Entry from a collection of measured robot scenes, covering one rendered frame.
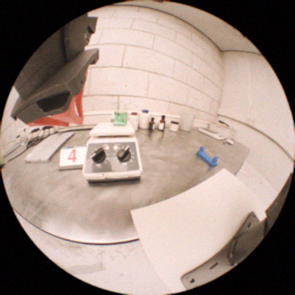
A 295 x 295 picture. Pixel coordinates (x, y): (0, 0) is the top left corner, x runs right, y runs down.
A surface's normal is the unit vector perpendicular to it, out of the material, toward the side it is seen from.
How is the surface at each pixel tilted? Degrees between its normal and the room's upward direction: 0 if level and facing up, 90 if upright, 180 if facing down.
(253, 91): 90
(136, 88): 90
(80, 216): 0
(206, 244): 2
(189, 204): 2
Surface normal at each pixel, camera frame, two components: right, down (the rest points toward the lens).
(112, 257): 0.11, -0.89
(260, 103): -0.93, 0.07
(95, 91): 0.35, 0.46
